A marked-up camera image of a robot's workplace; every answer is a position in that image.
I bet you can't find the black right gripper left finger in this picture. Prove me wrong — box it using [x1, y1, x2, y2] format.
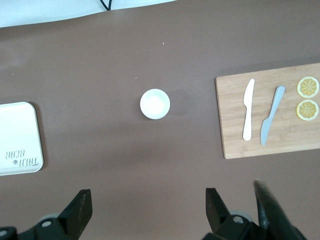
[0, 188, 94, 240]

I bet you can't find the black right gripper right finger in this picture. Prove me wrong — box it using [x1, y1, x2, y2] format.
[201, 187, 258, 240]

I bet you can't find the white plastic cup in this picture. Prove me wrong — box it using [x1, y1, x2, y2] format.
[139, 88, 171, 120]

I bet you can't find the white plastic knife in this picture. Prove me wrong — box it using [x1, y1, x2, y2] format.
[242, 78, 256, 142]

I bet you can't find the grey plastic knife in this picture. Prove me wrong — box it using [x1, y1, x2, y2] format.
[259, 85, 286, 147]

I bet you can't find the bamboo cutting board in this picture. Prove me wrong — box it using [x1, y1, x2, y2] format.
[215, 62, 320, 160]

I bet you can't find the white bear print tray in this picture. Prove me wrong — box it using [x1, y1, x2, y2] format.
[0, 101, 45, 177]

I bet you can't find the lemon slice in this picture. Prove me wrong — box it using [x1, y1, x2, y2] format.
[296, 76, 320, 99]
[296, 99, 320, 122]

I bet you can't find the black floor cable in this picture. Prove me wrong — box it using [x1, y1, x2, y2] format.
[99, 0, 113, 12]

